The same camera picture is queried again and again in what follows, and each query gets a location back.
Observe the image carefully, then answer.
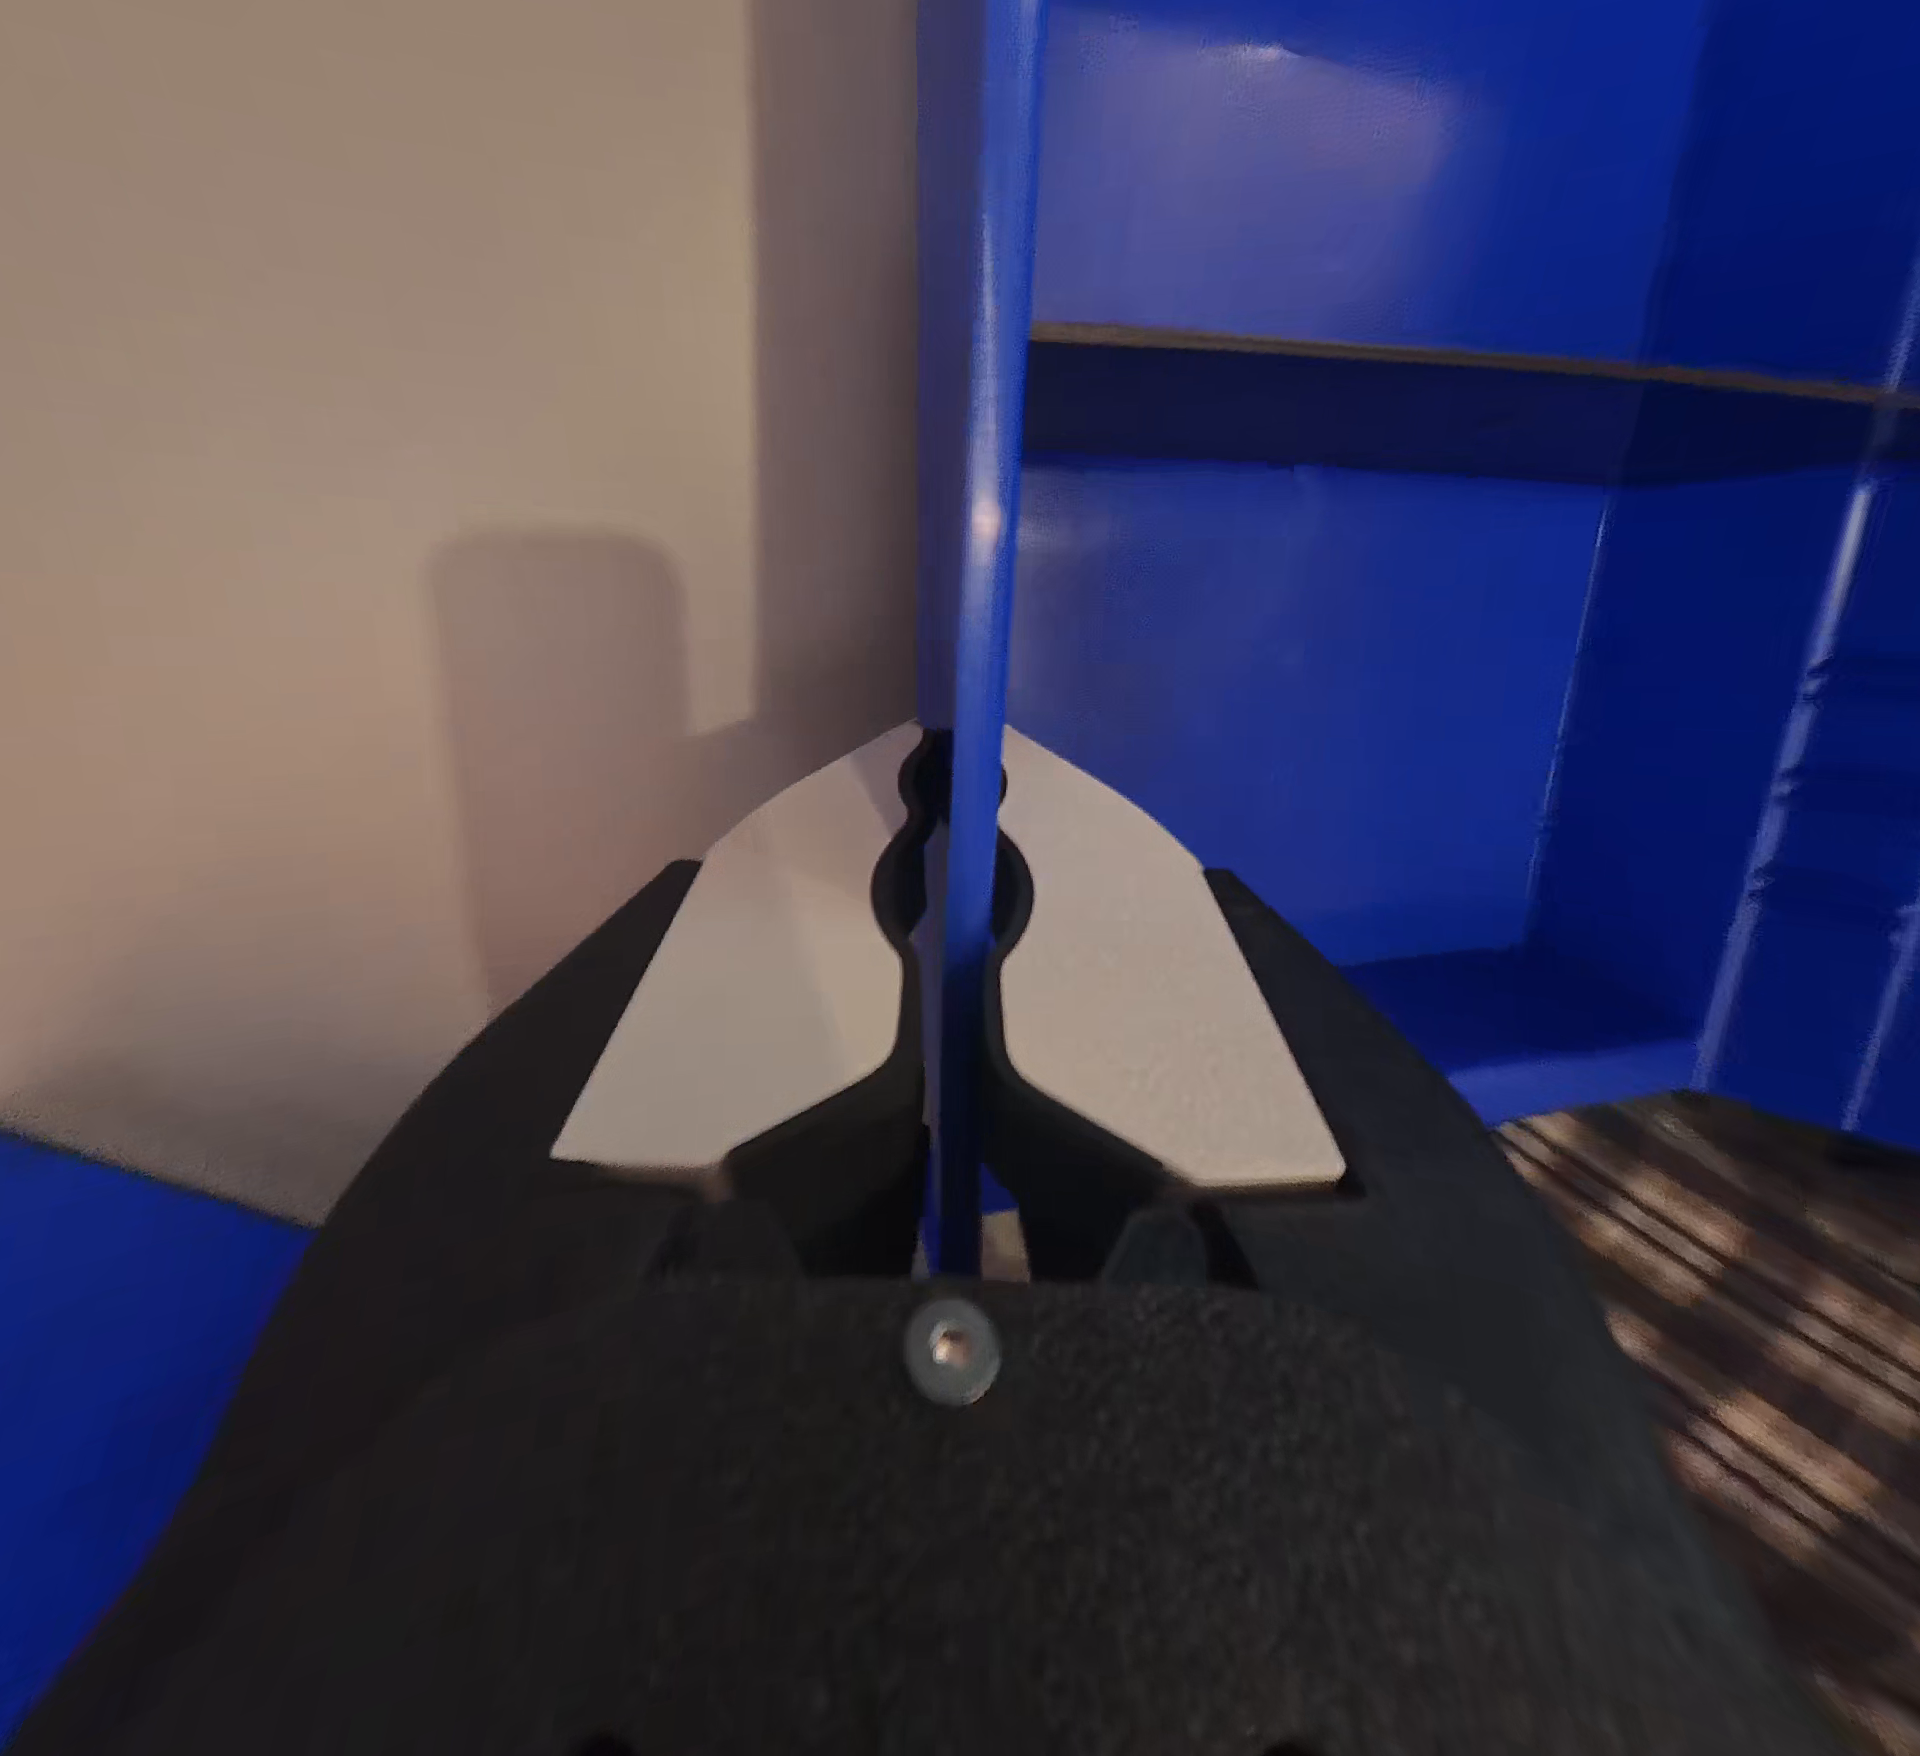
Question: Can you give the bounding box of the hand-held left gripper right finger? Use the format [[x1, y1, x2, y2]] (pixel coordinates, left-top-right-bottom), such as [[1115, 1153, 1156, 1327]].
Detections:
[[981, 724, 1349, 1283]]

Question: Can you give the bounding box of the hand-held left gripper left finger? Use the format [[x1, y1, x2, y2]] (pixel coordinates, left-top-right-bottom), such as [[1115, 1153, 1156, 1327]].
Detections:
[[548, 722, 938, 1281]]

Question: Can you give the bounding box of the black bin divider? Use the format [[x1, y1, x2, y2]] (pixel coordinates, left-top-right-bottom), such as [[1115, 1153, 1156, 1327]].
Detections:
[[1023, 319, 1920, 493]]

